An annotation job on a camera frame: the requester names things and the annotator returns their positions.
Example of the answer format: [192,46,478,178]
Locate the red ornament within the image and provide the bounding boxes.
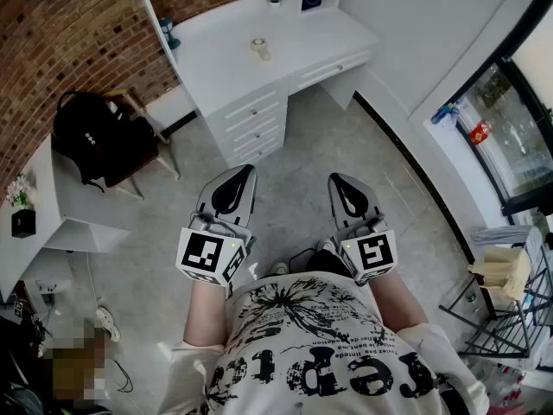
[470,119,494,146]

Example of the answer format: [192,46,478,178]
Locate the black backpack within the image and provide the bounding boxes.
[51,90,151,195]

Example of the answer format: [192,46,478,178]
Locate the person's left forearm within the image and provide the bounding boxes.
[182,279,231,348]

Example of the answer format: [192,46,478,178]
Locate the dark framed window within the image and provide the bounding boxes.
[451,15,553,216]

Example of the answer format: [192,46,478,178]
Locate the white printed t-shirt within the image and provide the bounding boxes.
[157,274,492,415]

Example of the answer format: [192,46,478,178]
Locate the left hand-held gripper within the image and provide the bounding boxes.
[175,165,258,289]

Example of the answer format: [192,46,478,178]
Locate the black floor cable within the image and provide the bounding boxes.
[105,355,134,393]

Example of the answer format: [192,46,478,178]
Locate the wooden chair dark red seat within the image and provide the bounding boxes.
[101,88,183,201]

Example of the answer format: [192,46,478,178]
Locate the white side table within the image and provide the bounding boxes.
[0,135,132,303]

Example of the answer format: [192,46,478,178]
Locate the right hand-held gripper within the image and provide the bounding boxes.
[327,173,399,287]

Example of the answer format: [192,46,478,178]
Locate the person's black trousers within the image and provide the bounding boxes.
[287,248,352,279]

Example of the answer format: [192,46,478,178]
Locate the flowers in black pot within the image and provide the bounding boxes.
[4,171,37,239]

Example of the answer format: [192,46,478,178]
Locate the white desk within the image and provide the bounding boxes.
[131,0,382,169]

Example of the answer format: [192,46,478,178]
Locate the person's right forearm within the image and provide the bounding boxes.
[369,271,429,333]

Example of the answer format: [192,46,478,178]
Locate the beige cloth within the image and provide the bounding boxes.
[467,246,532,303]

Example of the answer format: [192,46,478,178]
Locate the blue hourglass ornament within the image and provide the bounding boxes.
[158,16,182,52]

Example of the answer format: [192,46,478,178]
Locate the black wire rack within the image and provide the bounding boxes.
[438,231,553,361]

